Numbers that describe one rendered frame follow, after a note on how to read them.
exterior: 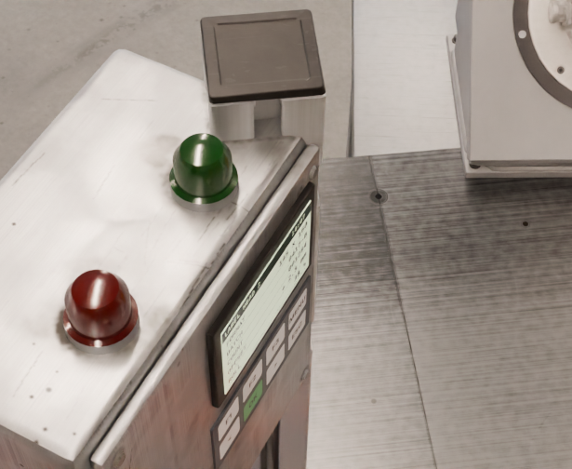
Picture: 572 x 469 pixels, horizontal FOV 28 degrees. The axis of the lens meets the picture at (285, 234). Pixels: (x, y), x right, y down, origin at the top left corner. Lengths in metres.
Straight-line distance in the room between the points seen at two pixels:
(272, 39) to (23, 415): 0.17
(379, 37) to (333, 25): 1.23
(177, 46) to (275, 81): 2.18
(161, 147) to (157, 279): 0.06
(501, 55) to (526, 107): 0.06
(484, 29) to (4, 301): 0.91
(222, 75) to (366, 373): 0.72
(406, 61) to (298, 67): 0.96
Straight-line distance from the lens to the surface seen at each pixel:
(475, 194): 1.29
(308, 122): 0.46
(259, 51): 0.46
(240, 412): 0.51
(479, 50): 1.27
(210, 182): 0.43
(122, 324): 0.40
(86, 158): 0.46
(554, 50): 1.27
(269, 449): 0.70
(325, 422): 1.12
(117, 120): 0.47
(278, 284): 0.47
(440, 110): 1.36
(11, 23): 2.73
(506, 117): 1.27
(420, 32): 1.45
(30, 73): 2.60
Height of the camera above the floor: 1.82
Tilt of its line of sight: 53 degrees down
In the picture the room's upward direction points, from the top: 1 degrees clockwise
